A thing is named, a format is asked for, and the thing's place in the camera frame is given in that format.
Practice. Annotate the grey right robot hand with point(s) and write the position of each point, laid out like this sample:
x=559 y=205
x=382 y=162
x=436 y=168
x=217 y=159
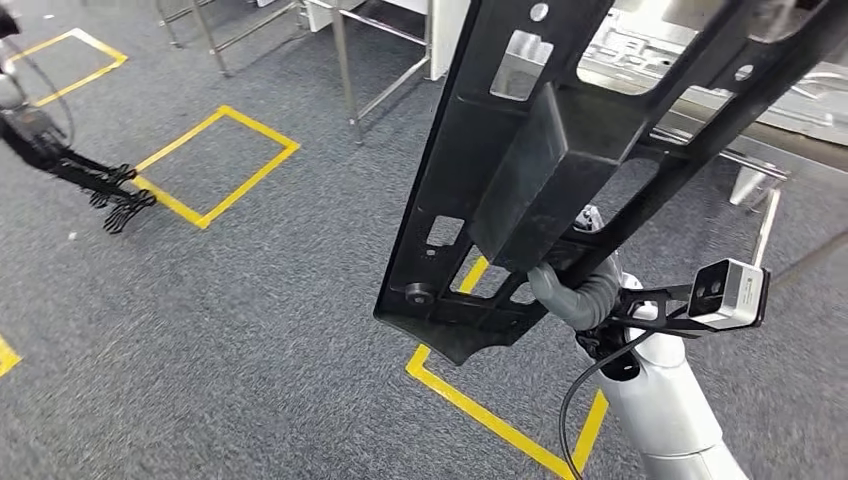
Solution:
x=546 y=288

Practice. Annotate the black plastic panel part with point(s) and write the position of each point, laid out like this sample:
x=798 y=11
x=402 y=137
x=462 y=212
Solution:
x=517 y=166

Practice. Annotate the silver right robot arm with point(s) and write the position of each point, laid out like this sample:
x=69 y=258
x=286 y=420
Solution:
x=662 y=411

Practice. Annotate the stainless steel workbench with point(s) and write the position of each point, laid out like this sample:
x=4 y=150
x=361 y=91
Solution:
x=795 y=156

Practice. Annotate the yellow floor tape square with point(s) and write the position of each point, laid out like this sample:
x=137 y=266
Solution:
x=8 y=358
x=464 y=401

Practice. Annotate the stamped grey metal plate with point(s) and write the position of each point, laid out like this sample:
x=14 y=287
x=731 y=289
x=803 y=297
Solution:
x=629 y=46

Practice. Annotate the stainless steel table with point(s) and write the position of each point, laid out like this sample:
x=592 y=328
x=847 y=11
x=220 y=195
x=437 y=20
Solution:
x=212 y=46
x=346 y=73

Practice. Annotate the black humanoid robot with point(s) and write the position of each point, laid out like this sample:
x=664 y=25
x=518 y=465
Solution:
x=40 y=152

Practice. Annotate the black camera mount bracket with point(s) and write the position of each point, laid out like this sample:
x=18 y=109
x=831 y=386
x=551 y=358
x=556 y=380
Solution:
x=652 y=308

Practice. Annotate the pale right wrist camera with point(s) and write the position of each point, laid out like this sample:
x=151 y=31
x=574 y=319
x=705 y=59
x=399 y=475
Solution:
x=732 y=298

